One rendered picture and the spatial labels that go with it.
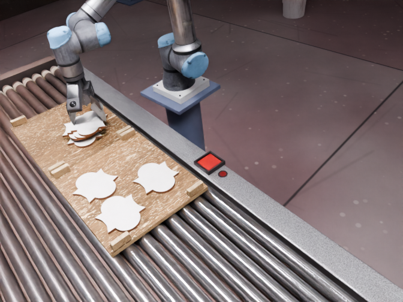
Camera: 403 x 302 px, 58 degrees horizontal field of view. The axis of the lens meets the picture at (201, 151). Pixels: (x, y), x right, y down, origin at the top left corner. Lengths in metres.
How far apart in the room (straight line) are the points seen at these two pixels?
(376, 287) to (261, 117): 2.14
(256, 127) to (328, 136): 0.54
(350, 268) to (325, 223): 1.26
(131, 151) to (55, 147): 0.30
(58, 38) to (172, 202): 0.62
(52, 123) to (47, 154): 0.20
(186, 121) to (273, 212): 0.80
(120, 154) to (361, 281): 0.84
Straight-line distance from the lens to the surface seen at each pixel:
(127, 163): 1.27
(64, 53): 1.28
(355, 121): 3.01
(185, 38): 1.44
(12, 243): 1.22
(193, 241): 1.04
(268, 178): 2.46
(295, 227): 1.07
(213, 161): 1.22
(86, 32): 1.30
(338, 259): 1.03
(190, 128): 1.77
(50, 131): 1.55
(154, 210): 1.10
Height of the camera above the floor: 1.76
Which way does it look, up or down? 41 degrees down
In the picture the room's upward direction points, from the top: 7 degrees counter-clockwise
